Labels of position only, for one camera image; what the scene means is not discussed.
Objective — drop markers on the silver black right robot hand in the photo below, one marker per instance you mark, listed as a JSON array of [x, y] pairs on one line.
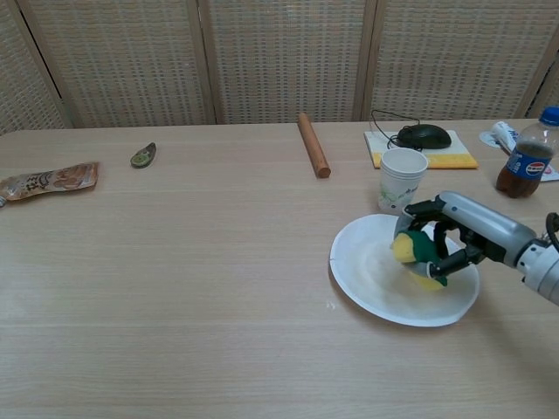
[[485, 222]]

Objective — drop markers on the yellow green sponge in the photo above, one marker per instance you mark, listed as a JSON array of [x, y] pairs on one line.
[[412, 251]]

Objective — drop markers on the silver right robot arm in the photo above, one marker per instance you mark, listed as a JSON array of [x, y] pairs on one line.
[[541, 268]]

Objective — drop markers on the white yellow mouse pad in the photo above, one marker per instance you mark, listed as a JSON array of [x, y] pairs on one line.
[[445, 159]]

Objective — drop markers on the white paper plate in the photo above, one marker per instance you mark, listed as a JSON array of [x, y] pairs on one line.
[[362, 266]]

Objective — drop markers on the cola bottle blue cap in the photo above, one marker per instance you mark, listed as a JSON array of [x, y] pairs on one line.
[[526, 163]]

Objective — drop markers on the white crumpled wrapper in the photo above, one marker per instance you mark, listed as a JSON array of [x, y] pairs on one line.
[[502, 133]]

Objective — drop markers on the white paper cup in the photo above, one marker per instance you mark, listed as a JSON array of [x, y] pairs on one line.
[[399, 183]]

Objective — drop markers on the black computer mouse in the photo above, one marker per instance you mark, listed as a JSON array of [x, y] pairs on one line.
[[425, 136]]

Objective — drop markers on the wooden rolling pin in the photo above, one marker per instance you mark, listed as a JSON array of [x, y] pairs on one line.
[[312, 144]]

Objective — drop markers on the woven folding screen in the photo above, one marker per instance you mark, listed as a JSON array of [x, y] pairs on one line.
[[279, 61]]

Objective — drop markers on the orange snack packet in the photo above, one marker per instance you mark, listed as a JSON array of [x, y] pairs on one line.
[[52, 180]]

